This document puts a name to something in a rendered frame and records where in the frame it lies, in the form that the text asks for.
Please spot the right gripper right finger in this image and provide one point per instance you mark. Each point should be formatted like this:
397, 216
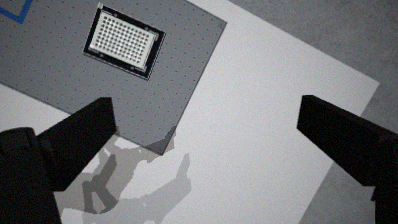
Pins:
365, 150

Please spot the black rectangular plate nest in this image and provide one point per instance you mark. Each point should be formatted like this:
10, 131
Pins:
160, 35

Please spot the white well plate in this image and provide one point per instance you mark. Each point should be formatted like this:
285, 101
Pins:
122, 40

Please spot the grey perforated board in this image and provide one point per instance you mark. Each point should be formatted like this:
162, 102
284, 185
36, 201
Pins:
43, 59

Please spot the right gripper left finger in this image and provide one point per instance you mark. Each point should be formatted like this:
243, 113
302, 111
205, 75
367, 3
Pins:
65, 149

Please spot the blue tape outline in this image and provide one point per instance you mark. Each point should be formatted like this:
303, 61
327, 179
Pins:
22, 15

